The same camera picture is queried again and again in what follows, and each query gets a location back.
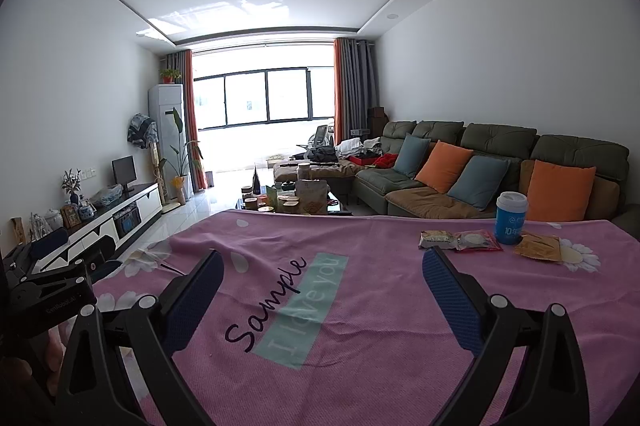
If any red-edged round cake packet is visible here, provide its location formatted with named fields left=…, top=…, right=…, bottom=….
left=452, top=229, right=503, bottom=253

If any pile of white clothes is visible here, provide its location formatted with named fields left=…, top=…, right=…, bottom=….
left=336, top=136, right=383, bottom=159

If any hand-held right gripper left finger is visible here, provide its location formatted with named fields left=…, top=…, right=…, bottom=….
left=52, top=248, right=226, bottom=426

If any blue plastic bundle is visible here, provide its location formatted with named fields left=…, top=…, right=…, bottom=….
left=87, top=184, right=123, bottom=208

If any large black-framed window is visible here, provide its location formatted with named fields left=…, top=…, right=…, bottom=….
left=192, top=65, right=336, bottom=132

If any orange cushion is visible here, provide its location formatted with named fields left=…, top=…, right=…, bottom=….
left=517, top=159, right=597, bottom=223
left=415, top=140, right=474, bottom=194

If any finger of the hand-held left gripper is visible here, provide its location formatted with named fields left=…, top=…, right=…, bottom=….
left=50, top=238, right=117, bottom=283

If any framed picture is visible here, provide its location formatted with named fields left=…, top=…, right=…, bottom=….
left=61, top=203, right=82, bottom=229

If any tall leafy floor plant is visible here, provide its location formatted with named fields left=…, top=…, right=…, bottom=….
left=160, top=107, right=203, bottom=187

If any brown paper bag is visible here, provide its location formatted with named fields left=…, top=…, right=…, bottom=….
left=295, top=178, right=331, bottom=214

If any light wooden rack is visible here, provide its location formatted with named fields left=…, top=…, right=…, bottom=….
left=150, top=141, right=166, bottom=207

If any black monitor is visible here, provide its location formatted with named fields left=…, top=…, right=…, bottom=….
left=111, top=155, right=137, bottom=193

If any white TV cabinet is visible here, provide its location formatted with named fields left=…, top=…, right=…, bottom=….
left=37, top=182, right=163, bottom=269

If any small plant in blue vase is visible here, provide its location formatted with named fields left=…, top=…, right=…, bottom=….
left=61, top=168, right=83, bottom=207

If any white standing air conditioner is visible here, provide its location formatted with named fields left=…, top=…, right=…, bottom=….
left=148, top=83, right=193, bottom=207

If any person's left hand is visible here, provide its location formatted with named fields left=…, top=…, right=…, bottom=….
left=10, top=323, right=69, bottom=407

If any folded blue patterned cloth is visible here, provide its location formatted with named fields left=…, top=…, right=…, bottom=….
left=126, top=112, right=158, bottom=149

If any grey and orange curtain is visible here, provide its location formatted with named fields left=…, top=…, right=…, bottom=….
left=333, top=37, right=381, bottom=147
left=165, top=49, right=208, bottom=192

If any pink printed blanket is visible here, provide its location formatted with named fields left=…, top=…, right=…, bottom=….
left=92, top=208, right=640, bottom=426

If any pale pastry packet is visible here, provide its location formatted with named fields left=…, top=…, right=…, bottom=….
left=419, top=230, right=458, bottom=251

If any blue and white cup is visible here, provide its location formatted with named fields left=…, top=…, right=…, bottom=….
left=495, top=192, right=529, bottom=246

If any blue cushion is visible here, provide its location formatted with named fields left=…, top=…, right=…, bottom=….
left=392, top=133, right=432, bottom=179
left=447, top=154, right=511, bottom=212

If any yellow snack packet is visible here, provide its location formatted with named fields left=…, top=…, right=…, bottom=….
left=514, top=232, right=563, bottom=263

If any green sofa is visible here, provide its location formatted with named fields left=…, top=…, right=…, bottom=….
left=354, top=120, right=640, bottom=227

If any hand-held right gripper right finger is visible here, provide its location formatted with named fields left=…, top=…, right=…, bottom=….
left=421, top=247, right=588, bottom=426

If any dark coffee table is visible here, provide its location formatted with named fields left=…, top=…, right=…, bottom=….
left=235, top=186, right=353, bottom=217

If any brown ottoman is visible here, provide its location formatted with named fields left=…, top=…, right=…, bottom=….
left=272, top=158, right=358, bottom=187

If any group of lidded jars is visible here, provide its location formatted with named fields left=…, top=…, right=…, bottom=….
left=241, top=186, right=301, bottom=213

